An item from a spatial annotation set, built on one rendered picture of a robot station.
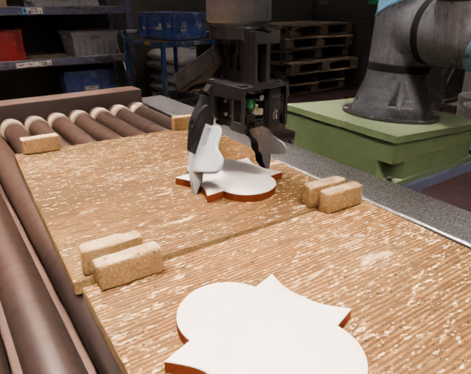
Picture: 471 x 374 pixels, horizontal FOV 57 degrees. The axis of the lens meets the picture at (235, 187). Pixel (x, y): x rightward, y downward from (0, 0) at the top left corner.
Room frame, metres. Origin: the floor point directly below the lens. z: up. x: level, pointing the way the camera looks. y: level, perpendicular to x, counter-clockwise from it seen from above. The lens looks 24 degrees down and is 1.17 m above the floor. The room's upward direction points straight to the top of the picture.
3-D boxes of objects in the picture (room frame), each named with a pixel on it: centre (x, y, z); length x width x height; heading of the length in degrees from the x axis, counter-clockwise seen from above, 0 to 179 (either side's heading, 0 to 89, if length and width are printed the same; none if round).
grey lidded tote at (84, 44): (4.63, 1.48, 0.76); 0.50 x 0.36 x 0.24; 130
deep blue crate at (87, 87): (4.63, 1.57, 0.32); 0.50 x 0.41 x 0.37; 121
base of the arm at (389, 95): (0.87, -0.32, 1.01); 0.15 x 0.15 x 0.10
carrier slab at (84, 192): (0.59, 0.11, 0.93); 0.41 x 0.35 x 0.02; 32
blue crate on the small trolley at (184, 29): (3.94, 0.54, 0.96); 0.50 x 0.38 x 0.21; 49
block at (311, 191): (0.49, -0.11, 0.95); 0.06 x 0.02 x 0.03; 122
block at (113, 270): (0.33, 0.10, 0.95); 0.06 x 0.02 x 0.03; 123
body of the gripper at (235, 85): (0.53, -0.01, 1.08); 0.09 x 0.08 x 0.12; 38
